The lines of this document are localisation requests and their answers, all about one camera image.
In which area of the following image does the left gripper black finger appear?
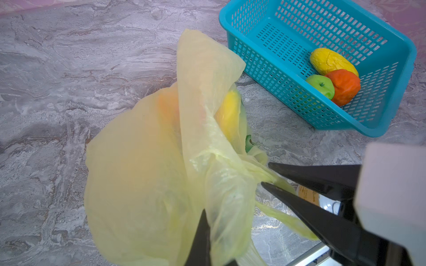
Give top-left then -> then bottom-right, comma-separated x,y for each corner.
184,210 -> 212,266

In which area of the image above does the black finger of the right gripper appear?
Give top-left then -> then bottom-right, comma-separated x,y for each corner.
262,182 -> 383,266
268,162 -> 361,201

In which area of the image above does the orange fruit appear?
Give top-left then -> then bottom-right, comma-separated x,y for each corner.
326,69 -> 361,106

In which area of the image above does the green apple fruit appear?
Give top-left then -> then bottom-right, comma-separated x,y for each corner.
306,74 -> 335,100

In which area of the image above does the yellow plastic bag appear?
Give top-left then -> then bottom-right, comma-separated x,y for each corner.
84,29 -> 316,266

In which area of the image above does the yellow mango fruit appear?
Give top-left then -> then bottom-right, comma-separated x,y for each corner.
215,89 -> 241,146

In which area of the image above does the teal plastic basket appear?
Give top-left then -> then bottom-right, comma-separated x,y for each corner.
219,0 -> 417,137

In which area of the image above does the aluminium front rail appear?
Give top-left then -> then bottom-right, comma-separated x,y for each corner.
287,243 -> 330,266

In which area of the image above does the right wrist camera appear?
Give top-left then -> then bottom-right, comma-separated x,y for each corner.
353,143 -> 426,266

